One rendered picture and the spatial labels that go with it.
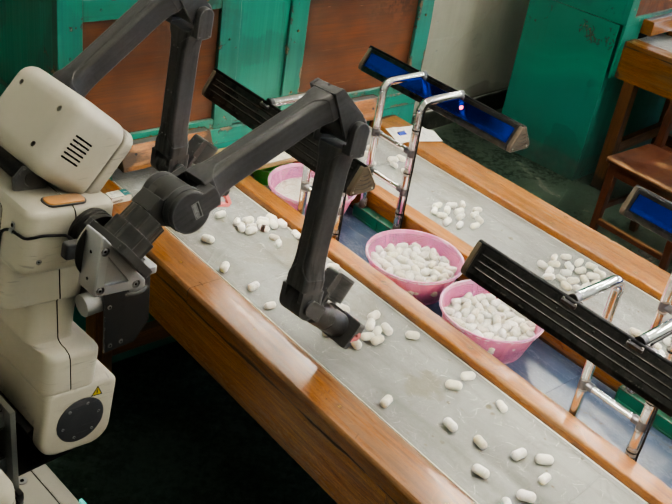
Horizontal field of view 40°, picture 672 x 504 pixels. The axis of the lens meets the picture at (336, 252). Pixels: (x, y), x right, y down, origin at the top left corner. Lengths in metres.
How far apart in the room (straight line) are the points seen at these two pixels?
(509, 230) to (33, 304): 1.50
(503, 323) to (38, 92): 1.28
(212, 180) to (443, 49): 3.57
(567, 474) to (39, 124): 1.21
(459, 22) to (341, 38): 2.12
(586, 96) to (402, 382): 3.02
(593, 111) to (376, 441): 3.24
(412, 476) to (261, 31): 1.49
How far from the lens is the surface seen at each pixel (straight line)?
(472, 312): 2.36
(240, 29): 2.78
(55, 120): 1.60
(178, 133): 2.17
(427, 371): 2.13
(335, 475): 1.97
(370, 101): 3.17
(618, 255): 2.76
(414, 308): 2.28
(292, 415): 2.02
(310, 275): 1.87
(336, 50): 3.05
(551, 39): 4.95
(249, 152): 1.64
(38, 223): 1.59
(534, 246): 2.73
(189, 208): 1.58
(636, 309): 2.58
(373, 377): 2.08
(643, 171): 4.15
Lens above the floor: 2.03
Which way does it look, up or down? 31 degrees down
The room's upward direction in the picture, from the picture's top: 9 degrees clockwise
